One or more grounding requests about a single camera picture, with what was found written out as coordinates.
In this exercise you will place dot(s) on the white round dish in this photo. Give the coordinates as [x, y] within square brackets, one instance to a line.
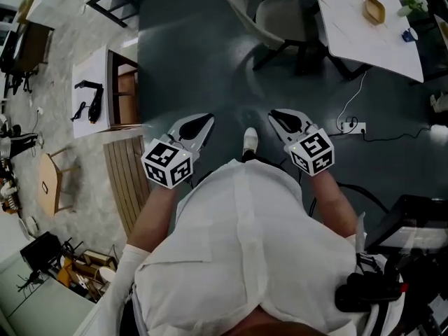
[29, 227]

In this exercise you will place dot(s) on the wooden slat panel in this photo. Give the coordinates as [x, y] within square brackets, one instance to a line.
[126, 180]

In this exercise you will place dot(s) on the person's white shoe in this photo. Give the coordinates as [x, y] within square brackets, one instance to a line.
[250, 140]

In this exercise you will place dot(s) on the blue mug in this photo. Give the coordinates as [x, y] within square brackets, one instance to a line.
[407, 35]

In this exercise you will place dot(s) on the pile of wooden frames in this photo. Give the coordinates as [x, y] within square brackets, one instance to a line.
[91, 257]

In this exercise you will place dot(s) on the person's white shirt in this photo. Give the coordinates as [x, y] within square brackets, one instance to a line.
[245, 240]

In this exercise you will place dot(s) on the person's left forearm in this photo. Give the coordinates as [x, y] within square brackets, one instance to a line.
[154, 215]

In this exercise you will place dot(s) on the wooden desk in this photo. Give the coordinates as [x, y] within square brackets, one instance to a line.
[33, 44]

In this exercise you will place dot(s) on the person's black trousers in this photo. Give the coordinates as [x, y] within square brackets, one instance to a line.
[250, 157]

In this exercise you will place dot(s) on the white table with black legs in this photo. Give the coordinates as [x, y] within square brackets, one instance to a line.
[353, 37]

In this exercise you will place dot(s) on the black worn equipment pack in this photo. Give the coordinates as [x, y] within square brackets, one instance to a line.
[367, 289]

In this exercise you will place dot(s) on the small pale vase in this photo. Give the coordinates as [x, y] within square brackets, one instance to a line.
[404, 11]

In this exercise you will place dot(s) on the person's right forearm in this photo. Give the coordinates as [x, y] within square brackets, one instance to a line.
[332, 205]

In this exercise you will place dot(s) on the white low cabinet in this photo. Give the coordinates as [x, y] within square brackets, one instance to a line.
[45, 303]

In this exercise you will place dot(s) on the black hair dryer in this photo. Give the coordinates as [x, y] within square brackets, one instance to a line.
[95, 107]

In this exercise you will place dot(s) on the round wooden side table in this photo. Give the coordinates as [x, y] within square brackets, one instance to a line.
[47, 180]

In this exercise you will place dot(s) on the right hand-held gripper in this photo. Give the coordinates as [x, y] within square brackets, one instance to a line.
[311, 152]

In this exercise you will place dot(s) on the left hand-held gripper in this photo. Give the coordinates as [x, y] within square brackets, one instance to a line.
[168, 166]

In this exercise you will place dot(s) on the white cabinet wooden interior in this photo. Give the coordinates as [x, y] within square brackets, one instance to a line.
[87, 72]

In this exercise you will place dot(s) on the white power strip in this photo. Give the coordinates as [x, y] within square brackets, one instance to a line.
[353, 128]

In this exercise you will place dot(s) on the wooden tray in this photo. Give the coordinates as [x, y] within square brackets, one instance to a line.
[374, 10]

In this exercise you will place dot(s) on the black storage box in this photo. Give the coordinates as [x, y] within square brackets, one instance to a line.
[413, 208]

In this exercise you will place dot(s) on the black office chair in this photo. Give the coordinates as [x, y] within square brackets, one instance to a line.
[10, 61]

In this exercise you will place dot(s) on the white crumpled object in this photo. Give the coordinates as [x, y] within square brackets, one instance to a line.
[439, 101]

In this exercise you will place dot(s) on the beige chair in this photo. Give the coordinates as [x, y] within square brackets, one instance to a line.
[280, 16]

